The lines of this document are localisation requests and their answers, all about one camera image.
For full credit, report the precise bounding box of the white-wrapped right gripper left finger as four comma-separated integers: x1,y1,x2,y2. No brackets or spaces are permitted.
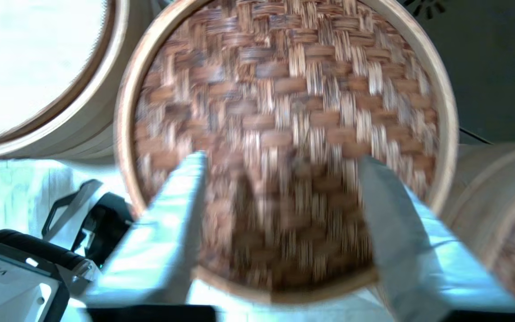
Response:
85,151,209,309

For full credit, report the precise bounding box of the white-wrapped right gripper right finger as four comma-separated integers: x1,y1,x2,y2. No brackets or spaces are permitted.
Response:
358,156,515,322

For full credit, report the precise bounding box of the bamboo steamer basket tier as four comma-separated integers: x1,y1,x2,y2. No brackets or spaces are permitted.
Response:
0,0,169,161

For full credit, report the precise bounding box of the white round steamer liner cloth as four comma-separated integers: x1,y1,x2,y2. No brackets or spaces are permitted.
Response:
0,0,108,141

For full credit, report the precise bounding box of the white labelled robot housing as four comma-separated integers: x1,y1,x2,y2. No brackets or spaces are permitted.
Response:
0,244,71,322

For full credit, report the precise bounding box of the black recessed cooktop panel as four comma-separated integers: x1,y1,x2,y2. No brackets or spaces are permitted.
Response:
396,0,515,146

